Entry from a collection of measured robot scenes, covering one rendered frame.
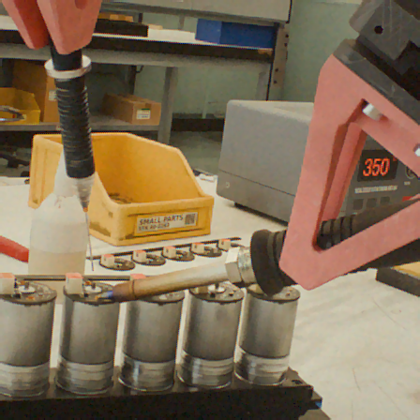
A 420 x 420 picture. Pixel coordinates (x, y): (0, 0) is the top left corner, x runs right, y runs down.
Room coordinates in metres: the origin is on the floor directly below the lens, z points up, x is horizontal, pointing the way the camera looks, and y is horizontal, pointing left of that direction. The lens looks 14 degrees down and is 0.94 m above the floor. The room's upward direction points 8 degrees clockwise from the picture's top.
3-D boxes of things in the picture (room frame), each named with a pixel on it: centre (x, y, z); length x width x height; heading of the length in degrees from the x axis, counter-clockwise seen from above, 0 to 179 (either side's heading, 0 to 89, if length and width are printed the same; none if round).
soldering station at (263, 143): (0.80, -0.10, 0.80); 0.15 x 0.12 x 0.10; 43
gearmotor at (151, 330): (0.37, 0.02, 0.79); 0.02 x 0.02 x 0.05
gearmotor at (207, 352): (0.38, -0.01, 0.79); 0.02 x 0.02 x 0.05
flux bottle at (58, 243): (0.51, 0.09, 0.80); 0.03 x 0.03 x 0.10
